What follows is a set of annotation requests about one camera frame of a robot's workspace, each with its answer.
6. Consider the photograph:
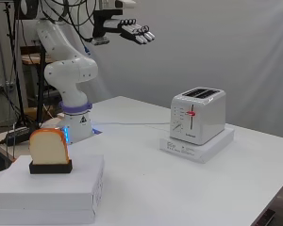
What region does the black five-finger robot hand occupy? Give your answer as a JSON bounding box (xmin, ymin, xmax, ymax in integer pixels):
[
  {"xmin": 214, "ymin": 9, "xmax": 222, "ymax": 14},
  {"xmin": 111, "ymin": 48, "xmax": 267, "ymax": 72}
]
[{"xmin": 92, "ymin": 8, "xmax": 156, "ymax": 45}]

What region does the white steel toaster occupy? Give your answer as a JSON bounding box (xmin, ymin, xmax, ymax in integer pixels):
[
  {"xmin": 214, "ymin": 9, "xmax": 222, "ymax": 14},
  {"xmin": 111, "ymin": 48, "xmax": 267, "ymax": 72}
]
[{"xmin": 169, "ymin": 87, "xmax": 226, "ymax": 146}]

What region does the bread slice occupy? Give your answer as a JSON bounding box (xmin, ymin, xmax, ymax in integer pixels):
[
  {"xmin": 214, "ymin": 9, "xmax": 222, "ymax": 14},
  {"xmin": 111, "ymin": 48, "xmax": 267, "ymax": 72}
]
[{"xmin": 28, "ymin": 127, "xmax": 71, "ymax": 166}]

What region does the white hanging sheet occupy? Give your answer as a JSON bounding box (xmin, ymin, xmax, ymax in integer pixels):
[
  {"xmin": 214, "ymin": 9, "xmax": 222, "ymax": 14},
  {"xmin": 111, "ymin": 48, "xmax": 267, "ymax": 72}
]
[{"xmin": 84, "ymin": 0, "xmax": 283, "ymax": 140}]

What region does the wooden desk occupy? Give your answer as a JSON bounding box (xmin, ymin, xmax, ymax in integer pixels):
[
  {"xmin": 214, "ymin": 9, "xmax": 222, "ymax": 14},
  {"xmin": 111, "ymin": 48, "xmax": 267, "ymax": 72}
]
[{"xmin": 20, "ymin": 45, "xmax": 55, "ymax": 66}]

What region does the black tripod stand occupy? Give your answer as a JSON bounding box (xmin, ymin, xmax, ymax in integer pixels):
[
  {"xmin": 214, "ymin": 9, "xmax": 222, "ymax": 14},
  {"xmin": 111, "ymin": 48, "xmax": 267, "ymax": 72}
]
[{"xmin": 0, "ymin": 0, "xmax": 46, "ymax": 130}]

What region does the white flat box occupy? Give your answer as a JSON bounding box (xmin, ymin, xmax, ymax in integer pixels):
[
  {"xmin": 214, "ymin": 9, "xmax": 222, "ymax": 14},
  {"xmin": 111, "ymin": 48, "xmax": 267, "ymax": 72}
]
[
  {"xmin": 0, "ymin": 187, "xmax": 105, "ymax": 226},
  {"xmin": 158, "ymin": 125, "xmax": 236, "ymax": 165},
  {"xmin": 0, "ymin": 153, "xmax": 106, "ymax": 211}
]

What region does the black power strip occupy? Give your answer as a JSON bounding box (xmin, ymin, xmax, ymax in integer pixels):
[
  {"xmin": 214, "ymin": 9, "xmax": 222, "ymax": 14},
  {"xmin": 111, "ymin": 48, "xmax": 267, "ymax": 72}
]
[{"xmin": 5, "ymin": 126, "xmax": 39, "ymax": 147}]

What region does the dark flat floor object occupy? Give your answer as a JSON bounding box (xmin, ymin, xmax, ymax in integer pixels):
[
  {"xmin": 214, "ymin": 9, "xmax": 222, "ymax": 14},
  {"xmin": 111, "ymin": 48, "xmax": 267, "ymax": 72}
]
[{"xmin": 251, "ymin": 208, "xmax": 276, "ymax": 226}]

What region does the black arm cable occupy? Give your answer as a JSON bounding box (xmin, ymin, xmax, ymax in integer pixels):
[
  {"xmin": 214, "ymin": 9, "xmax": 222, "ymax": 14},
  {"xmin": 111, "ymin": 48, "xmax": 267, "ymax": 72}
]
[{"xmin": 40, "ymin": 0, "xmax": 96, "ymax": 43}]

